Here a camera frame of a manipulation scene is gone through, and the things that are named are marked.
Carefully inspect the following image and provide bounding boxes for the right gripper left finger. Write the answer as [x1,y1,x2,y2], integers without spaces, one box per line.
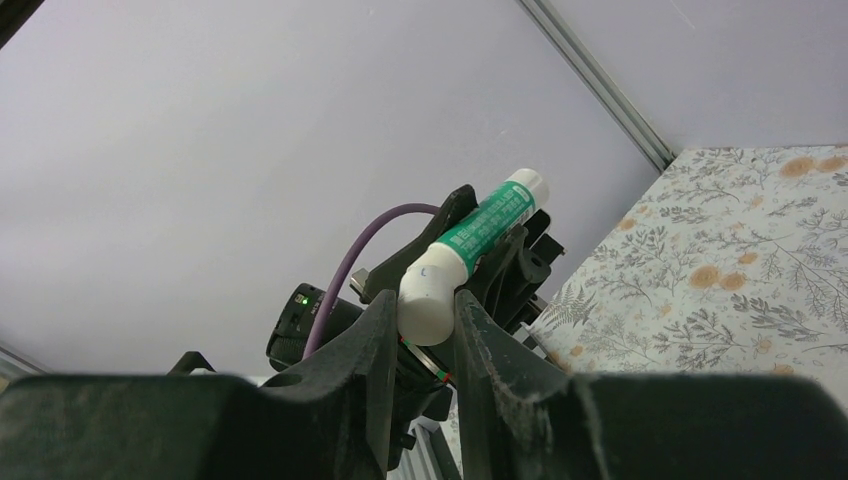
[0,288,400,480]

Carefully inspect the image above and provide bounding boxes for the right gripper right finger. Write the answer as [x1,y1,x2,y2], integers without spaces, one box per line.
[454,291,847,479]

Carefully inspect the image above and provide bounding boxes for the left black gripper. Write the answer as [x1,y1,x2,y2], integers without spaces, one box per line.
[264,184,565,471]

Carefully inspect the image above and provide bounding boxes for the green white glue stick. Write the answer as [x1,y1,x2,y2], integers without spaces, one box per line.
[397,168,550,346]

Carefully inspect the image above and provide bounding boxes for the floral patterned table mat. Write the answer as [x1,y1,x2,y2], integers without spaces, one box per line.
[437,144,848,480]

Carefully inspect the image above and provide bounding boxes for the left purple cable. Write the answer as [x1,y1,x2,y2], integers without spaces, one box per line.
[301,203,444,362]

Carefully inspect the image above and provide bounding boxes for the left aluminium frame post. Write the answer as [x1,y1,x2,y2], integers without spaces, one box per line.
[517,0,676,173]

